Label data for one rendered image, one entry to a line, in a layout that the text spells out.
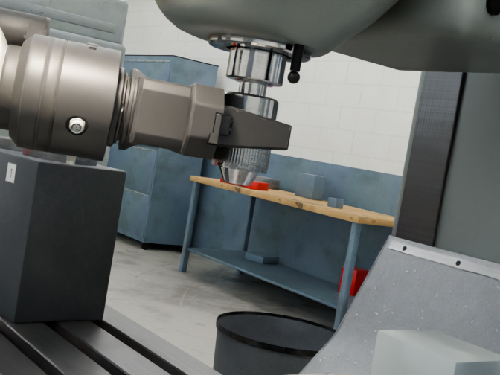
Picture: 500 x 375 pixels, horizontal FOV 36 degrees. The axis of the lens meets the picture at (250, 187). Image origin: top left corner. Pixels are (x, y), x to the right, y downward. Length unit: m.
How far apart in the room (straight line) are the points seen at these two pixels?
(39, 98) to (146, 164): 7.43
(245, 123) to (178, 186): 7.43
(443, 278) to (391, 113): 5.45
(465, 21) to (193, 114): 0.23
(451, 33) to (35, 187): 0.49
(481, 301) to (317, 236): 5.93
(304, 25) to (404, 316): 0.45
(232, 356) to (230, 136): 1.97
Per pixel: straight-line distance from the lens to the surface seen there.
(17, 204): 0.92
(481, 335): 0.87
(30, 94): 0.58
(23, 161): 0.92
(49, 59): 0.59
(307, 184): 6.46
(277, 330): 2.91
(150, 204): 7.89
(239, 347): 2.51
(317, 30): 0.59
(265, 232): 7.34
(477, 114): 0.94
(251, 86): 0.63
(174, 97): 0.58
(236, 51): 0.62
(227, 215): 7.87
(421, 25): 0.66
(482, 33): 0.65
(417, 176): 0.98
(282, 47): 0.60
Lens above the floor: 1.23
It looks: 3 degrees down
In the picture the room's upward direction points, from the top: 10 degrees clockwise
